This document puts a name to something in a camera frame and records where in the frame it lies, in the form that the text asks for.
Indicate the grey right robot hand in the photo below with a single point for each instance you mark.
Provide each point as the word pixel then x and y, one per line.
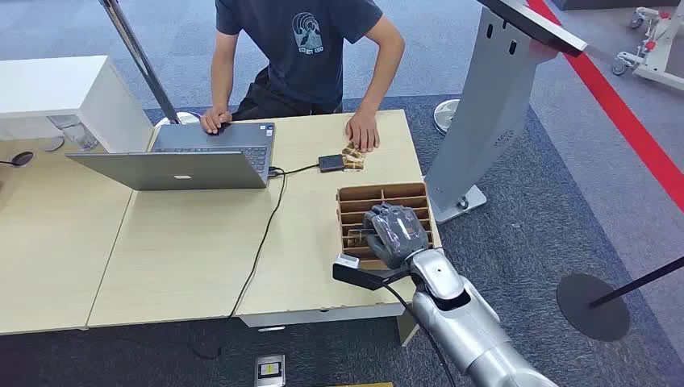
pixel 398 235

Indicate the dark patterned card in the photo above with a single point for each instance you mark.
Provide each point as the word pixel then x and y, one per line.
pixel 356 237

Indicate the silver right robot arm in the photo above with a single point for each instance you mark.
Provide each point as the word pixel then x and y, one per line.
pixel 470 326

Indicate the black card reader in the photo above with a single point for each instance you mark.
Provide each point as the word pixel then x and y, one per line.
pixel 331 163

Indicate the person's left hand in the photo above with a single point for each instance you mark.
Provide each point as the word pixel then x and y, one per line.
pixel 363 131

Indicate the person's hand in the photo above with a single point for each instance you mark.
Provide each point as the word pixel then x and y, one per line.
pixel 363 131
pixel 215 119

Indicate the person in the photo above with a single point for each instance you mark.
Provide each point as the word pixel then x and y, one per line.
pixel 304 53

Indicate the person's right hand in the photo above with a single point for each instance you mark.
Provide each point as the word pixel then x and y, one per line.
pixel 215 119

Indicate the brown cardboard divider box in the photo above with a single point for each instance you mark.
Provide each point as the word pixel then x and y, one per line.
pixel 382 196

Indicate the stack of patterned cards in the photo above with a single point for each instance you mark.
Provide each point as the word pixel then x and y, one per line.
pixel 353 158

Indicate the round white floor base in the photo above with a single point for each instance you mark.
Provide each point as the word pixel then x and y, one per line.
pixel 444 115

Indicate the grey kiosk stand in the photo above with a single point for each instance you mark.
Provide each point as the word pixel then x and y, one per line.
pixel 491 107

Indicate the floor socket plate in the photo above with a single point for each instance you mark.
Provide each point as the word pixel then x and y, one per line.
pixel 270 369

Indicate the black stanchion base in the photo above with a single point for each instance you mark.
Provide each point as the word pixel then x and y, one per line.
pixel 592 306

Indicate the grey laptop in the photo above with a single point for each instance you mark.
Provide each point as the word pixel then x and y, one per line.
pixel 181 170

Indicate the black stanchion pole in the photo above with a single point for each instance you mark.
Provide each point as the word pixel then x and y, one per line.
pixel 638 280

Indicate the round white pole base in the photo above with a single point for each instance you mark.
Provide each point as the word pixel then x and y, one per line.
pixel 179 118

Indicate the silver slanted pole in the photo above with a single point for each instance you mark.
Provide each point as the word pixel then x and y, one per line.
pixel 140 59

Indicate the white cabinet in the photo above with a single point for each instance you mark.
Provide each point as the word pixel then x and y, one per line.
pixel 53 96

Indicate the black round desk object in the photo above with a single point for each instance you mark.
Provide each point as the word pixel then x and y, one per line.
pixel 22 158

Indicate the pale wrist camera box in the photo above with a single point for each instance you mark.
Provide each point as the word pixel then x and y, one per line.
pixel 347 261

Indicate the white wheeled frame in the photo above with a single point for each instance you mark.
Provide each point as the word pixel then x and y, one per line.
pixel 654 45

